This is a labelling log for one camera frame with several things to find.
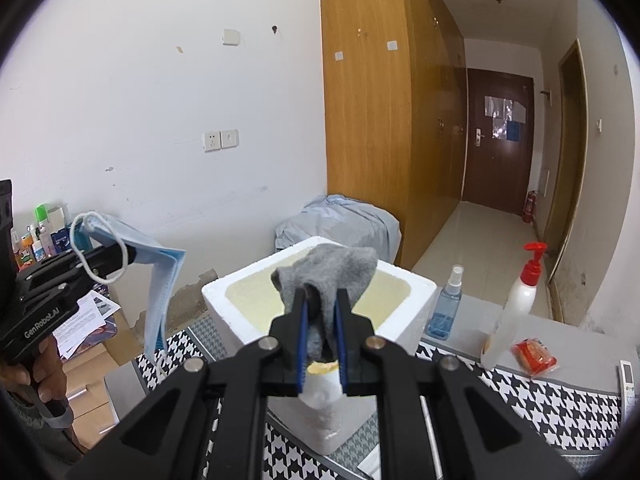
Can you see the wall socket switch pair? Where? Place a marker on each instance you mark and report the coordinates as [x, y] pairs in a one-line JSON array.
[[220, 140]]

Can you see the red snack packet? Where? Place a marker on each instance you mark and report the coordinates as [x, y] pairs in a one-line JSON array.
[[533, 357]]

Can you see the blue face mask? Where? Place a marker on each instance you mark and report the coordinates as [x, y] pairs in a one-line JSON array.
[[157, 265]]

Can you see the white remote control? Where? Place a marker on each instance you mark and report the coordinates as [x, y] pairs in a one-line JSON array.
[[627, 382]]

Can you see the red fire extinguisher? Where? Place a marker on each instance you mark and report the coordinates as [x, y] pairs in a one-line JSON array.
[[528, 215]]

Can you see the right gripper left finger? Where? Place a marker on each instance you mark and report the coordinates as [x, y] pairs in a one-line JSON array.
[[206, 420]]

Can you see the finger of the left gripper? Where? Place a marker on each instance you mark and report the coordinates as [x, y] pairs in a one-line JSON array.
[[105, 260], [74, 286]]

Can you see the grey sock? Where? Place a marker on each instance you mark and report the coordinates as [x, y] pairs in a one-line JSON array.
[[325, 270]]

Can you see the blue cloth covered object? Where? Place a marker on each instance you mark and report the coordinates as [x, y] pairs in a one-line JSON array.
[[345, 221]]

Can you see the blue spray bottle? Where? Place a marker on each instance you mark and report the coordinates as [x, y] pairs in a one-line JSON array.
[[447, 304]]

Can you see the dark brown entrance door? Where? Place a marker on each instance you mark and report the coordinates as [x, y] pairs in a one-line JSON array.
[[500, 140]]

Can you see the houndstooth table cloth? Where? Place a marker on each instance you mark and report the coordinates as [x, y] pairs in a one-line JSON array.
[[435, 418]]

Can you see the wooden wardrobe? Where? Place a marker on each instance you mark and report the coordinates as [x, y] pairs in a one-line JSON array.
[[395, 101]]

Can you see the person left hand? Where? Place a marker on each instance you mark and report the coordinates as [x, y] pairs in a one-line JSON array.
[[47, 371]]

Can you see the cardboard box with papers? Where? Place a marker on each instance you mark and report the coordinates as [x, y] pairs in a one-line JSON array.
[[104, 350]]

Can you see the side doorway frame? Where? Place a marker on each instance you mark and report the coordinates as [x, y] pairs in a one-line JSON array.
[[572, 155]]

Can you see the white red pump bottle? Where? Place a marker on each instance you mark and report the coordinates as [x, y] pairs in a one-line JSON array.
[[518, 304]]

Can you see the shelf clutter bottles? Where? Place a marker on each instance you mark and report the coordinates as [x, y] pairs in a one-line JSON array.
[[46, 237]]

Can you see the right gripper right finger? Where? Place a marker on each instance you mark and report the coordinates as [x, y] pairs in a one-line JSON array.
[[435, 418]]

